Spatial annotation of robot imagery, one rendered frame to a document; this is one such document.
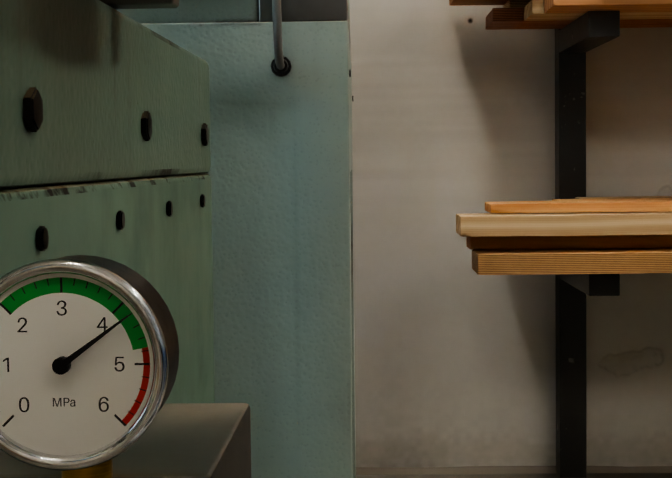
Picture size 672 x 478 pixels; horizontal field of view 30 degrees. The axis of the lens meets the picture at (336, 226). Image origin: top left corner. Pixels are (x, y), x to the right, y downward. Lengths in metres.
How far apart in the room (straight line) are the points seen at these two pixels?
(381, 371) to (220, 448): 2.45
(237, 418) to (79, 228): 0.13
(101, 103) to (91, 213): 0.06
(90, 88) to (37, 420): 0.25
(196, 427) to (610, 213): 2.01
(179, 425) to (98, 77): 0.20
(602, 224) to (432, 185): 0.57
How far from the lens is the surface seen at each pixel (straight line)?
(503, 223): 2.38
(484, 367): 2.90
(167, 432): 0.47
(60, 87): 0.54
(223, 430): 0.47
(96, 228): 0.60
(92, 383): 0.38
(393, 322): 2.88
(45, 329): 0.38
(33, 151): 0.50
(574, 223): 2.40
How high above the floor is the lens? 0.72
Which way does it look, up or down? 3 degrees down
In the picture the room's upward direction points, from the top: 1 degrees counter-clockwise
